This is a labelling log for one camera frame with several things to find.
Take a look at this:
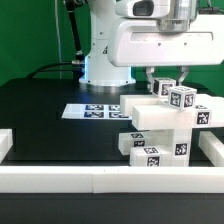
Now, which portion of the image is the white tagged cube nut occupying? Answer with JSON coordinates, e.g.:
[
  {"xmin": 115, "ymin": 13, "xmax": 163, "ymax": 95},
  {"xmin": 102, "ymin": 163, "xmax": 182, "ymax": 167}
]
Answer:
[
  {"xmin": 153, "ymin": 77, "xmax": 176, "ymax": 97},
  {"xmin": 168, "ymin": 86, "xmax": 197, "ymax": 110}
]

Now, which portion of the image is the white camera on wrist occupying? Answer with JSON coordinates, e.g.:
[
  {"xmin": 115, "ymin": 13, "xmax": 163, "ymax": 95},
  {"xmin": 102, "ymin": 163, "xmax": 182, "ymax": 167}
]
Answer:
[{"xmin": 115, "ymin": 0, "xmax": 171, "ymax": 18}]

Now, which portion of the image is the white chair back frame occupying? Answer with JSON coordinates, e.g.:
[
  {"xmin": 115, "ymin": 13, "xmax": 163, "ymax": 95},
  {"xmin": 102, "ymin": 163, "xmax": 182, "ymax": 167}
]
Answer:
[{"xmin": 120, "ymin": 94, "xmax": 224, "ymax": 130}]

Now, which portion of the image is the white front fence bar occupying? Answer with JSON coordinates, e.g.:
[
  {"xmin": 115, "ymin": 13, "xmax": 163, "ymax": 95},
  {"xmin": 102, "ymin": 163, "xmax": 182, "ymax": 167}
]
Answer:
[{"xmin": 0, "ymin": 166, "xmax": 224, "ymax": 193}]

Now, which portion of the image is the white right fence bar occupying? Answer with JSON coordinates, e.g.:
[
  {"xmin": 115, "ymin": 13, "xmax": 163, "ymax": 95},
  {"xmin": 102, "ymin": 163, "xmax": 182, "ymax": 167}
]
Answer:
[{"xmin": 198, "ymin": 131, "xmax": 224, "ymax": 167}]

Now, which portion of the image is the white sheet with tags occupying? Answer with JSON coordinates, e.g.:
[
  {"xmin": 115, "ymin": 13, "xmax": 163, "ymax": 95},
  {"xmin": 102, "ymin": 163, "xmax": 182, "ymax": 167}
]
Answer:
[{"xmin": 62, "ymin": 104, "xmax": 131, "ymax": 120}]

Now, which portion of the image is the white left fence bar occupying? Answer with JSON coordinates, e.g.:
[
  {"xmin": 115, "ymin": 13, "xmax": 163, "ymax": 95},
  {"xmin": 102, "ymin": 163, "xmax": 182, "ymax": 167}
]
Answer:
[{"xmin": 0, "ymin": 129, "xmax": 13, "ymax": 163}]

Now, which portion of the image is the white chair seat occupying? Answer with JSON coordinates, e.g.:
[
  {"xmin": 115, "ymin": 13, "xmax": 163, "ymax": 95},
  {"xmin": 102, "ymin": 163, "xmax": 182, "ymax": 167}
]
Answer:
[{"xmin": 153, "ymin": 127, "xmax": 194, "ymax": 168}]

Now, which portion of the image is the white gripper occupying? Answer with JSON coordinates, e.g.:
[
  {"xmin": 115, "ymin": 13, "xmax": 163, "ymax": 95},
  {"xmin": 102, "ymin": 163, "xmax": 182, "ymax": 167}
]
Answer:
[{"xmin": 107, "ymin": 14, "xmax": 224, "ymax": 91}]

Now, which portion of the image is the black cable at base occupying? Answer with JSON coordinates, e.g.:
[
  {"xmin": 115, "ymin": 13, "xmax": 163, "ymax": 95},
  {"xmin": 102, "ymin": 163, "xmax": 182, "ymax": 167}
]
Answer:
[{"xmin": 25, "ymin": 59, "xmax": 86, "ymax": 80}]

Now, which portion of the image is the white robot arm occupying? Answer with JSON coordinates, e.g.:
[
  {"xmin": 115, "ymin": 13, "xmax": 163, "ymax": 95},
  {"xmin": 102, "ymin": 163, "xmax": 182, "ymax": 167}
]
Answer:
[{"xmin": 81, "ymin": 0, "xmax": 224, "ymax": 90}]

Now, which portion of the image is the black hose behind robot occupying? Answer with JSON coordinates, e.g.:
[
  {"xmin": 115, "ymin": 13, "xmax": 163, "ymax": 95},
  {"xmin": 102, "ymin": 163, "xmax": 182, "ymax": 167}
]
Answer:
[{"xmin": 63, "ymin": 0, "xmax": 84, "ymax": 62}]

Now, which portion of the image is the white fence bar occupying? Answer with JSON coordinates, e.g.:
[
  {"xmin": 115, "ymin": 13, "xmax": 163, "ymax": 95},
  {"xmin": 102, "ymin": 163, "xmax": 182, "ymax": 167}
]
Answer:
[
  {"xmin": 0, "ymin": 166, "xmax": 224, "ymax": 193},
  {"xmin": 198, "ymin": 131, "xmax": 224, "ymax": 167},
  {"xmin": 0, "ymin": 129, "xmax": 13, "ymax": 163}
]

